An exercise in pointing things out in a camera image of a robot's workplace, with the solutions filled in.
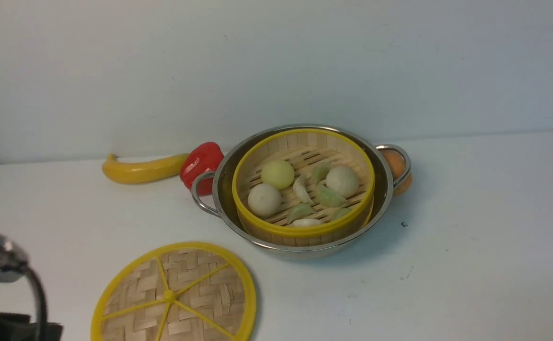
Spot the pale green dumpling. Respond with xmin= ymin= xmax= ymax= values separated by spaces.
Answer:
xmin=311 ymin=162 xmax=332 ymax=184

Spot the woven bamboo steamer lid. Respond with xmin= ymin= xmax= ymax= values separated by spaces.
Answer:
xmin=90 ymin=242 xmax=257 ymax=341

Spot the small green dumpling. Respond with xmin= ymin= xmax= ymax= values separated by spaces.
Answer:
xmin=287 ymin=203 xmax=315 ymax=224

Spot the stainless steel pot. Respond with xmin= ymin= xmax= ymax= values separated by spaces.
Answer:
xmin=191 ymin=125 xmax=411 ymax=261

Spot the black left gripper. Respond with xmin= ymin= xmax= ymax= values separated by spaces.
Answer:
xmin=0 ymin=312 xmax=36 ymax=341

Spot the beige round bun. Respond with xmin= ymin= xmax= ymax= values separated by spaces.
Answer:
xmin=325 ymin=166 xmax=360 ymax=198

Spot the yellow banana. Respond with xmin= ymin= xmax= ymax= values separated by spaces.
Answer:
xmin=101 ymin=153 xmax=189 ymax=184

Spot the red bell pepper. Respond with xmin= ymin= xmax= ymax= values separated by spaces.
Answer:
xmin=179 ymin=142 xmax=224 ymax=192

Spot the white round bun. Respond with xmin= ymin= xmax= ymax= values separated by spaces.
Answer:
xmin=247 ymin=183 xmax=282 ymax=218

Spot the yellow round bun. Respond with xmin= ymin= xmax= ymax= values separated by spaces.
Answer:
xmin=261 ymin=160 xmax=295 ymax=190

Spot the bamboo steamer basket yellow rim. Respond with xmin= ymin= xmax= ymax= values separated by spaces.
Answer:
xmin=240 ymin=155 xmax=370 ymax=232

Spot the white bottom dumpling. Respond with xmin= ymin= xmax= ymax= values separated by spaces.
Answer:
xmin=289 ymin=218 xmax=324 ymax=227

